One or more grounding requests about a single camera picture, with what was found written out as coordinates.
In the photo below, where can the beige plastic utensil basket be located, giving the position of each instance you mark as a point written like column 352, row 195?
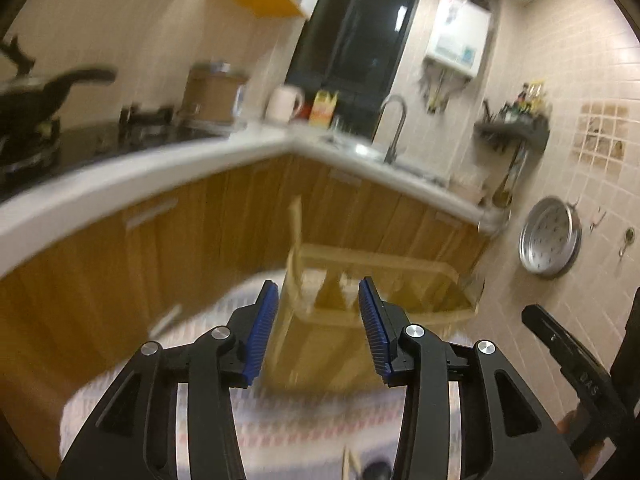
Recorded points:
column 318, row 345

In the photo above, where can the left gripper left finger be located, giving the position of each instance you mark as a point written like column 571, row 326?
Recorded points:
column 131, row 433

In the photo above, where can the white electric kettle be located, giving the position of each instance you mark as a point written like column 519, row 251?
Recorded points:
column 284, row 104

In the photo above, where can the metal wall hook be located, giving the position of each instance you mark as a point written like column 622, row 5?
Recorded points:
column 629, row 237

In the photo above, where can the round metal steamer tray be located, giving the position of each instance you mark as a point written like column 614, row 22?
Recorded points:
column 551, row 237

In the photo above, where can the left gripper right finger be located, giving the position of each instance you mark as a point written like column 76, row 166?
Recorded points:
column 505, row 431

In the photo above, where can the black wok with lid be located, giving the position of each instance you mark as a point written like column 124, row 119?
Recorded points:
column 27, row 101

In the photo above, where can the dark window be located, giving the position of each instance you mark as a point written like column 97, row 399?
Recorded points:
column 352, row 48

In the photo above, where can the striped woven table mat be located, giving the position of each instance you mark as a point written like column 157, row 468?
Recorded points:
column 281, row 436

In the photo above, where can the white countertop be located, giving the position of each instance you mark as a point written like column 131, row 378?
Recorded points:
column 35, row 219

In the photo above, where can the steel kitchen faucet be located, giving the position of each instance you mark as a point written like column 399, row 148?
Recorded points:
column 391, row 152

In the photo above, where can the wooden chopstick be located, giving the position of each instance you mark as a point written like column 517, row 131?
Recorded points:
column 296, row 239

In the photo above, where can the yellow detergent bottle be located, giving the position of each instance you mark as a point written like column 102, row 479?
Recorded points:
column 322, row 110

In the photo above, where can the brown rice cooker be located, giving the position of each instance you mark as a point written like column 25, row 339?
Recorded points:
column 214, row 93

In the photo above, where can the black gas stove top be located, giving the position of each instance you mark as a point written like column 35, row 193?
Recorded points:
column 52, row 152

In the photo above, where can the white gas water heater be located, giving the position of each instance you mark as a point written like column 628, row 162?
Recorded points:
column 459, row 36

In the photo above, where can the wooden base cabinets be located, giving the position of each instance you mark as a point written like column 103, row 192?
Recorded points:
column 88, row 300

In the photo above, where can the hanging ladle utensils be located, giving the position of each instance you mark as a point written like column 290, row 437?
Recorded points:
column 503, row 195

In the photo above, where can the black wall spice shelf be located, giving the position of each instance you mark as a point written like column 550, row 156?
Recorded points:
column 534, row 132

